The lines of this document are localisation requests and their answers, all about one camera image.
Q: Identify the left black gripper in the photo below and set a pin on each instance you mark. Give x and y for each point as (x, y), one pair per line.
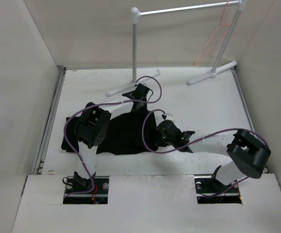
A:
(144, 109)

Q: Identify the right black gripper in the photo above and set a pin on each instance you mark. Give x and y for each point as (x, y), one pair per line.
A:
(159, 143)

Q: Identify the black trousers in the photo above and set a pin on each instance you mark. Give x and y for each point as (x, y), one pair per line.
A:
(124, 134)

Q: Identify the pink wire hanger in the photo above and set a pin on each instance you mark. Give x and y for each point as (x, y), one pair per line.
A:
(219, 33)

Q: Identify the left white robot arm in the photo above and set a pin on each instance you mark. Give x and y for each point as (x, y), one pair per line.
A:
(86, 130)

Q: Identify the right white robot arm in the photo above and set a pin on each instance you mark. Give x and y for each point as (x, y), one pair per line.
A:
(248, 154)

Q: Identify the white clothes rack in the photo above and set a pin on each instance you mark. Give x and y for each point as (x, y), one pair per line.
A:
(216, 68)

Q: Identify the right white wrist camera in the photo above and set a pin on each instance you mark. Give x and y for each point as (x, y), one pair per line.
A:
(168, 117)

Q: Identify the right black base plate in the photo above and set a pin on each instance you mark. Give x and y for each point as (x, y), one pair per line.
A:
(210, 191)

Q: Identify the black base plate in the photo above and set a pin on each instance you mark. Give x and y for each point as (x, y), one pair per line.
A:
(210, 191)
(99, 195)

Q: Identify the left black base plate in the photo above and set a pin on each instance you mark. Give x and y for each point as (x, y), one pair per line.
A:
(99, 195)

